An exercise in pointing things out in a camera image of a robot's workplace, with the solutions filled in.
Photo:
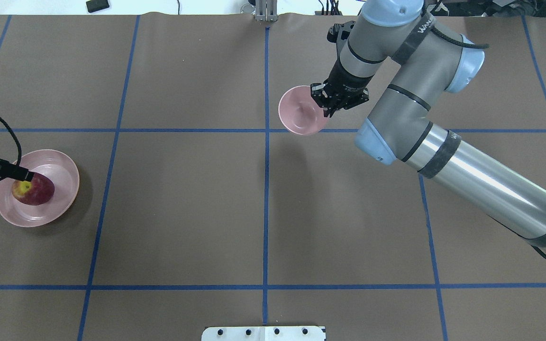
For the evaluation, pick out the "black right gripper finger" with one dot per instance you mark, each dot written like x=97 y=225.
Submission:
x=329 y=112

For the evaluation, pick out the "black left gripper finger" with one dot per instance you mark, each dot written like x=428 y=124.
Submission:
x=14 y=171

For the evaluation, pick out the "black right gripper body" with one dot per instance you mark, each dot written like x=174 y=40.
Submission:
x=345 y=81

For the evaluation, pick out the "pink bowl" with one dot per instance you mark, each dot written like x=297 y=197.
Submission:
x=299 y=113

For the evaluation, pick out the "red yellow apple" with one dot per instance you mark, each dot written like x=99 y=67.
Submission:
x=36 y=192

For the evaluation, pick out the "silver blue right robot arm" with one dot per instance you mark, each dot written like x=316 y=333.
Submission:
x=433 y=60

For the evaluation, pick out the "pink plate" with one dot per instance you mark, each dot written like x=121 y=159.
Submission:
x=62 y=171

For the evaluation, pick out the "small black puck device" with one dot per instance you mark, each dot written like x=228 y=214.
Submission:
x=93 y=6

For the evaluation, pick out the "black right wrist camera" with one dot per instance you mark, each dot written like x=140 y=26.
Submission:
x=338 y=33

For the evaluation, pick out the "aluminium frame post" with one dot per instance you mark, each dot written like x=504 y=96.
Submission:
x=266 y=10

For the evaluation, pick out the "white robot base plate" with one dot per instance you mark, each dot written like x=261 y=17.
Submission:
x=265 y=333

